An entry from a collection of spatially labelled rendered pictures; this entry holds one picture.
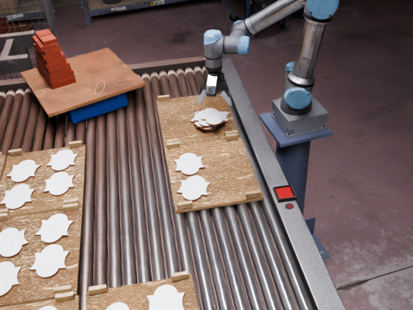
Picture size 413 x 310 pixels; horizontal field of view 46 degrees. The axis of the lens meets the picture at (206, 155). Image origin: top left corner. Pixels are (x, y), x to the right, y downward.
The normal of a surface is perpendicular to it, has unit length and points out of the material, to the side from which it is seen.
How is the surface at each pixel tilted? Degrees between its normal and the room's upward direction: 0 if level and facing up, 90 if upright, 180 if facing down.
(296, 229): 0
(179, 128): 0
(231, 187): 0
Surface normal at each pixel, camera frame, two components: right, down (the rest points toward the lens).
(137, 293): -0.05, -0.79
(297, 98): -0.17, 0.71
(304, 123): 0.29, 0.58
